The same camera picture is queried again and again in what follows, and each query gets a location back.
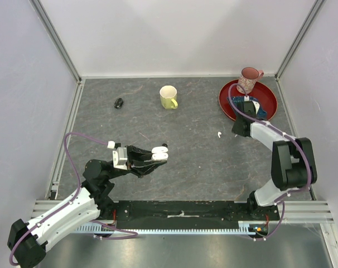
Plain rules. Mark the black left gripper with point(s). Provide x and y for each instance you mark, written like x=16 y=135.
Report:
x=144 y=168

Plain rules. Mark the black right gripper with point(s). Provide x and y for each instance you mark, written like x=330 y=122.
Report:
x=235 y=129

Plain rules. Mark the white earbud charging case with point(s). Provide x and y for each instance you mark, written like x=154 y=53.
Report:
x=159 y=153

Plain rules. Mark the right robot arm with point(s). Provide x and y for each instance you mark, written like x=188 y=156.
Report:
x=293 y=167

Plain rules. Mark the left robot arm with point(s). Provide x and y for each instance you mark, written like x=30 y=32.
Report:
x=30 y=241

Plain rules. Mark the blue leaf-shaped dish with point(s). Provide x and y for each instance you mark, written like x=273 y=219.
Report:
x=258 y=113

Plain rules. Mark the red round tray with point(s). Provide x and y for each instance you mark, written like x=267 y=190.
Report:
x=260 y=91

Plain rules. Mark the pink patterned mug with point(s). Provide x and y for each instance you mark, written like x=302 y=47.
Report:
x=249 y=77

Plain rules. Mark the black clip object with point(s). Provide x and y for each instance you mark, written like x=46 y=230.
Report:
x=118 y=103

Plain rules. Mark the yellow-green ceramic mug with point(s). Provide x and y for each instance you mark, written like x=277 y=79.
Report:
x=168 y=96

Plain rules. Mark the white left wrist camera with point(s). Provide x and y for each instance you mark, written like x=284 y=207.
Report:
x=119 y=155

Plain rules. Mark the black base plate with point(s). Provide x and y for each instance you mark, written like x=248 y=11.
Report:
x=136 y=214

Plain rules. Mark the light blue cable duct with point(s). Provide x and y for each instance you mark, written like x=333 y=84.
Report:
x=99 y=230

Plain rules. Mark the right aluminium frame post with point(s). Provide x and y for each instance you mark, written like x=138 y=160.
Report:
x=306 y=25

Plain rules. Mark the aluminium frame post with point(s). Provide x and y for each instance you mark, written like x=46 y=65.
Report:
x=54 y=36
x=306 y=25

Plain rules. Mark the left aluminium frame post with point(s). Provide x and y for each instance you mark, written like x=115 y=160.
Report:
x=54 y=36

